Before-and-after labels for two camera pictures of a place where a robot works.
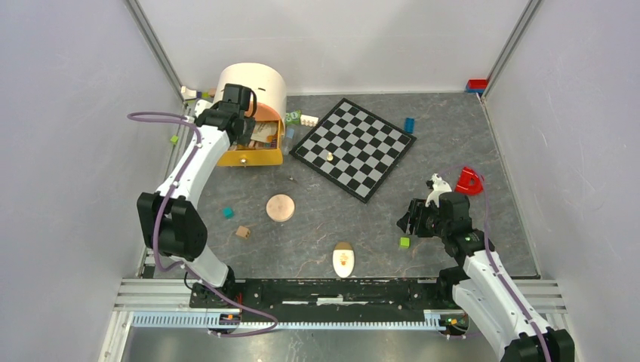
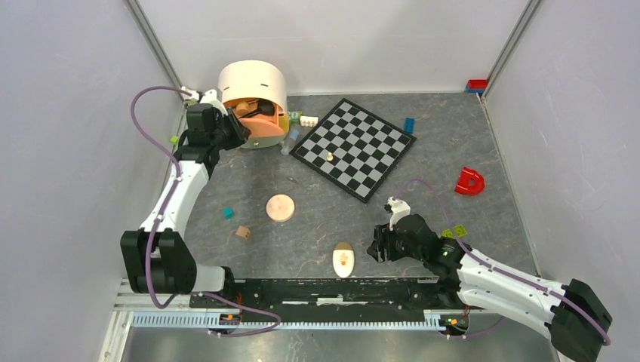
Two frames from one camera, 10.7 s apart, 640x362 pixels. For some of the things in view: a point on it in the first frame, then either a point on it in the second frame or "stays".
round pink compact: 280,207 stays
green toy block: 293,118 stays
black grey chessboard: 354,148 stays
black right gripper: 418,208 to 382,238
